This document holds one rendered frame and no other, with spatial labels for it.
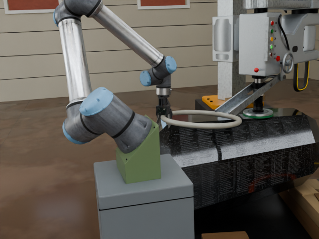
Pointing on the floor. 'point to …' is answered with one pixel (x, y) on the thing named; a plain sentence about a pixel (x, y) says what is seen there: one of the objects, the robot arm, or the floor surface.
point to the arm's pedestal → (145, 203)
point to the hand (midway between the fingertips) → (164, 125)
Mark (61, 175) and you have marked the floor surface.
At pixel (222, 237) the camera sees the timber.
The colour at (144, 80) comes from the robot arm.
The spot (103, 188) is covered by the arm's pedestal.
